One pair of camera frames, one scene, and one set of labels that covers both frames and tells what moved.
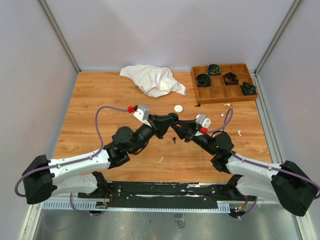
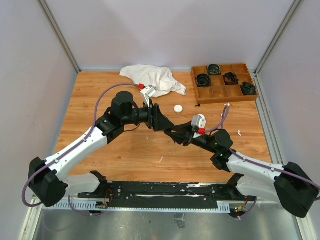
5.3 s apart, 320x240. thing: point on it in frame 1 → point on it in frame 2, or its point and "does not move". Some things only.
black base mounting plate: (236, 195) does not move
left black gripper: (161, 128) → (156, 120)
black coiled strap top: (213, 69) does not move
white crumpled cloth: (154, 81) does not move
